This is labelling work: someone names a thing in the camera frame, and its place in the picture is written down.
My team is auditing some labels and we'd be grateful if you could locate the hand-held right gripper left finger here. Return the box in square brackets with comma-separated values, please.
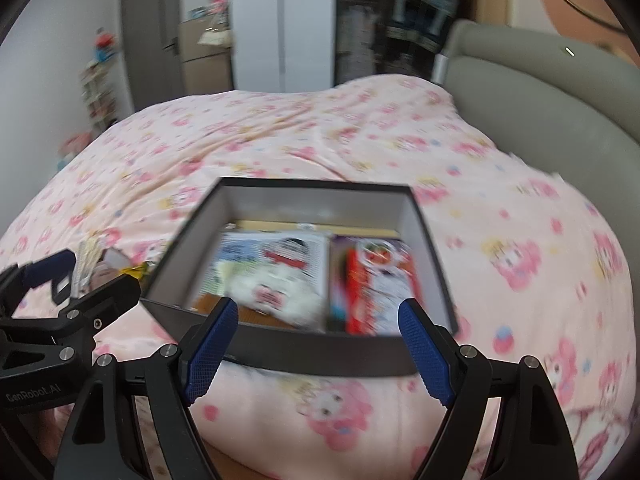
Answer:
[55, 297, 240, 480]

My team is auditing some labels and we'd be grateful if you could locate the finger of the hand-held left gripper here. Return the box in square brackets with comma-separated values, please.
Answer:
[0, 249, 78, 311]
[0, 272, 142, 361]

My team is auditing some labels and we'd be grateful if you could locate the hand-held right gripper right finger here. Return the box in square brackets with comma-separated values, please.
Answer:
[397, 298, 581, 480]

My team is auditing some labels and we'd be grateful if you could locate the red snack packet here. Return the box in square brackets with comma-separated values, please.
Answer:
[327, 235, 421, 336]

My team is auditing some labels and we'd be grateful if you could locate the dark grey cardboard box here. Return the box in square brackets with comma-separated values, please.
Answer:
[141, 176, 460, 378]

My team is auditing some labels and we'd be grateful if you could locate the white cartoon snack packet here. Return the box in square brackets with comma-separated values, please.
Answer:
[200, 232, 331, 333]

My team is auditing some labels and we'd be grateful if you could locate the clear cartoon print packet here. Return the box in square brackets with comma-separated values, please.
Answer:
[75, 232, 121, 293]

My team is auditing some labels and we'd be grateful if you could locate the pink plush toy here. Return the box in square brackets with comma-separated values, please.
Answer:
[57, 132, 96, 171]

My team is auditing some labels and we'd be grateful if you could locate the low bookshelf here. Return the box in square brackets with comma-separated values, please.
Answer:
[80, 57, 123, 133]

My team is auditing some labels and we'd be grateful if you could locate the red and blue plush toy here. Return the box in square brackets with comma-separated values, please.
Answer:
[92, 27, 121, 63]

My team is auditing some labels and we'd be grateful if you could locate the pink printed blanket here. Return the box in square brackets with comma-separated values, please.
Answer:
[0, 74, 640, 480]

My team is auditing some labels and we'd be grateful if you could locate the brown cardboard cabinet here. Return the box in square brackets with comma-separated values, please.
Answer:
[179, 17, 235, 93]

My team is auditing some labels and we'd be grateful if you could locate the grey door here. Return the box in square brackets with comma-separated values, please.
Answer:
[119, 0, 181, 111]

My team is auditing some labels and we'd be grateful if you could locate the white bag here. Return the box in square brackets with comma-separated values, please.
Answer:
[197, 27, 233, 47]

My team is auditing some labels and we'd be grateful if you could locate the grey padded headboard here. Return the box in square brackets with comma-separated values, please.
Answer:
[442, 20, 640, 241]

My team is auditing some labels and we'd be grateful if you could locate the white wardrobe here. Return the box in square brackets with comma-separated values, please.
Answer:
[230, 0, 341, 92]

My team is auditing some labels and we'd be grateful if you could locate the dark cluttered shelf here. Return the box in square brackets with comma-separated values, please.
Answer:
[334, 0, 473, 86]

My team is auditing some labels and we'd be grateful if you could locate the silver post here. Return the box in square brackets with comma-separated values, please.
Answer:
[431, 52, 451, 86]

